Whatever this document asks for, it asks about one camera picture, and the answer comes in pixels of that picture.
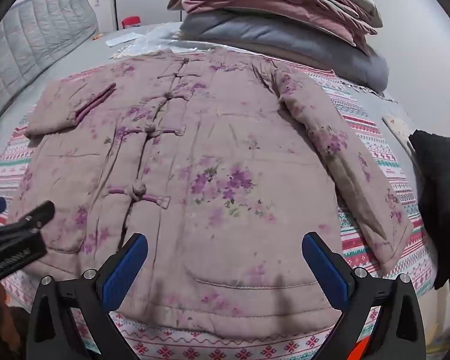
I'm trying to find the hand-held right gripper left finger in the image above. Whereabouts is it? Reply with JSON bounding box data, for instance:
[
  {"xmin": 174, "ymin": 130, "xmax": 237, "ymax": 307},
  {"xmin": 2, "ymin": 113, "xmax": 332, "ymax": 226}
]
[{"xmin": 24, "ymin": 232, "xmax": 149, "ymax": 360}]

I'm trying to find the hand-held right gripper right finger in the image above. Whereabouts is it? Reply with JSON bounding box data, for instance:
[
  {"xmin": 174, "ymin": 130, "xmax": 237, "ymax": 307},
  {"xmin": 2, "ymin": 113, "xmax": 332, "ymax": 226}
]
[{"xmin": 302, "ymin": 232, "xmax": 428, "ymax": 360}]

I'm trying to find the pink floral padded jacket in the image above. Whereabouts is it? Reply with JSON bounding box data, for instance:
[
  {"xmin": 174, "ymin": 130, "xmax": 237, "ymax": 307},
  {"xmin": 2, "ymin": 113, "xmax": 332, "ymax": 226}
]
[{"xmin": 9, "ymin": 49, "xmax": 415, "ymax": 336}]

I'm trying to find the orange garment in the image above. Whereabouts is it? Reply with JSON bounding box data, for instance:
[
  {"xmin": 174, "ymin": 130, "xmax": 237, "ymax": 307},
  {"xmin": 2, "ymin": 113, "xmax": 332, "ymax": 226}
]
[{"xmin": 347, "ymin": 335, "xmax": 376, "ymax": 360}]

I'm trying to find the black cloth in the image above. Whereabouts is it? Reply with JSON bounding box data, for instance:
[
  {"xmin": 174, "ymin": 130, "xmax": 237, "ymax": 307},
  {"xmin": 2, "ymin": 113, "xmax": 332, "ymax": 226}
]
[{"xmin": 410, "ymin": 129, "xmax": 450, "ymax": 298}]

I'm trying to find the red green patterned blanket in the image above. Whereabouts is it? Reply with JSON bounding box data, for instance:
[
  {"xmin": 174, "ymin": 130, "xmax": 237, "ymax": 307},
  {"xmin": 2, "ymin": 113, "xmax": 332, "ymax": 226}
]
[{"xmin": 0, "ymin": 62, "xmax": 441, "ymax": 360}]

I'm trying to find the beige printed cloth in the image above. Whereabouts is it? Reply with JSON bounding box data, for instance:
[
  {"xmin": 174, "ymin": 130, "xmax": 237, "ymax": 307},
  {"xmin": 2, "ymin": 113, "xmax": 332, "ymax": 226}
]
[{"xmin": 382, "ymin": 114, "xmax": 421, "ymax": 158}]

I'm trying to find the grey quilted headboard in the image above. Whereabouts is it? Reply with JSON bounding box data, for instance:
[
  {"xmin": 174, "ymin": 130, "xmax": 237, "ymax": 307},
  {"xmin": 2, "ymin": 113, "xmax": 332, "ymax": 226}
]
[{"xmin": 0, "ymin": 0, "xmax": 100, "ymax": 136}]

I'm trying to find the white paper sheet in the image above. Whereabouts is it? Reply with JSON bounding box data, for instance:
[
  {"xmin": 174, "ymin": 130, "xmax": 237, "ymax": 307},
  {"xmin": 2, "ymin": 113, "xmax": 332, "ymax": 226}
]
[{"xmin": 107, "ymin": 33, "xmax": 144, "ymax": 48}]

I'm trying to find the grey folded quilt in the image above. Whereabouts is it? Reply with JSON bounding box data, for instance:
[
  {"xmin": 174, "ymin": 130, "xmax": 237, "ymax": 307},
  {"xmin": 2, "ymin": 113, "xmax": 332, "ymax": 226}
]
[{"xmin": 179, "ymin": 10, "xmax": 390, "ymax": 95}]

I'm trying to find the pink folded quilt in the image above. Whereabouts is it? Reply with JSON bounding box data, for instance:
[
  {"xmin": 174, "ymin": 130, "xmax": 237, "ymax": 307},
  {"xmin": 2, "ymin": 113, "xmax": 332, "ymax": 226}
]
[{"xmin": 181, "ymin": 0, "xmax": 377, "ymax": 57}]

